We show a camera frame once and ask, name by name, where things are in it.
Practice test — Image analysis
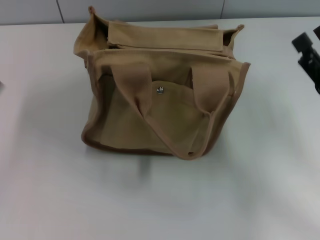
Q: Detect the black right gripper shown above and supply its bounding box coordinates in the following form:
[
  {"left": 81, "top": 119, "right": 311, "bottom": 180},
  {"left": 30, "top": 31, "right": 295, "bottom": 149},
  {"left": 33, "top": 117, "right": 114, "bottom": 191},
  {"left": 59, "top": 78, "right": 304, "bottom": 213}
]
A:
[{"left": 291, "top": 24, "right": 320, "bottom": 95}]

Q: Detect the khaki canvas food bag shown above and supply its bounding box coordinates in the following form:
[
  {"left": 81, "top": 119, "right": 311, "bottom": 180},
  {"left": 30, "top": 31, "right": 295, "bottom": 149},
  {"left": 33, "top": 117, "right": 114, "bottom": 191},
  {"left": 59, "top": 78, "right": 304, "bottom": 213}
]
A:
[{"left": 80, "top": 6, "right": 251, "bottom": 161}]

